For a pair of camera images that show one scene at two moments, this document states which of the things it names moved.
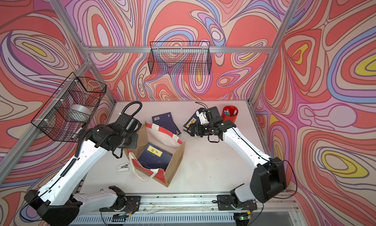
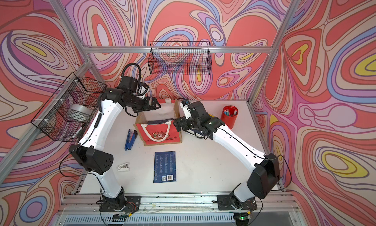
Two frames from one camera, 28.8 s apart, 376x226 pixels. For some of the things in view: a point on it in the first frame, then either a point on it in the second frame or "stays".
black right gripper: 198,126 -> 183,121
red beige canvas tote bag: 158,154 -> 156,126
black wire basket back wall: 182,57 stays
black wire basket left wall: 65,116 stays
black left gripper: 135,136 -> 148,107
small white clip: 124,167 stays
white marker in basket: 81,128 stays
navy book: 166,122 -> 165,167
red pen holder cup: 229,113 stays
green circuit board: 119,217 stays
